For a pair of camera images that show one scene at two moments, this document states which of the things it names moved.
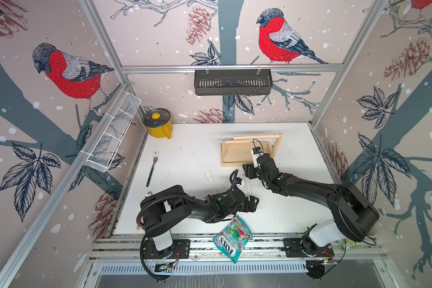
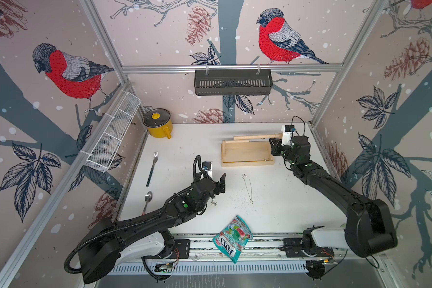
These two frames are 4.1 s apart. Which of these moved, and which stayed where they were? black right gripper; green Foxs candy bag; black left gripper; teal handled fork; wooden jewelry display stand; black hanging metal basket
Moved: black right gripper; black left gripper
Stayed: black hanging metal basket; wooden jewelry display stand; teal handled fork; green Foxs candy bag
